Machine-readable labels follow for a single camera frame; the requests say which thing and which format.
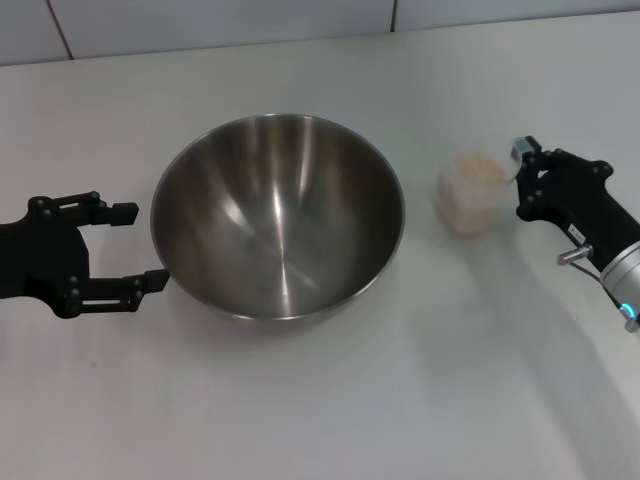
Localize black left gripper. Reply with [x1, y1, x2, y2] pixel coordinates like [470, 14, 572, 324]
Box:
[0, 190, 171, 319]

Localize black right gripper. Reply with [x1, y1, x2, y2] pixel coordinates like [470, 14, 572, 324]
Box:
[510, 134, 640, 269]

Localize white rice grains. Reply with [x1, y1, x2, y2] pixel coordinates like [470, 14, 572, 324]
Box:
[439, 152, 509, 235]

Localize clear plastic cup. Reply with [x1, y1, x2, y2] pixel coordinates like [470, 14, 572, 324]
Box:
[437, 143, 522, 236]

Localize stainless steel mixing bowl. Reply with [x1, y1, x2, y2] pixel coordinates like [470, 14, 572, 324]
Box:
[149, 113, 405, 322]

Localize right wrist metal plug cable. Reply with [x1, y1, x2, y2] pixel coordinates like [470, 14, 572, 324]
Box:
[557, 244, 640, 332]

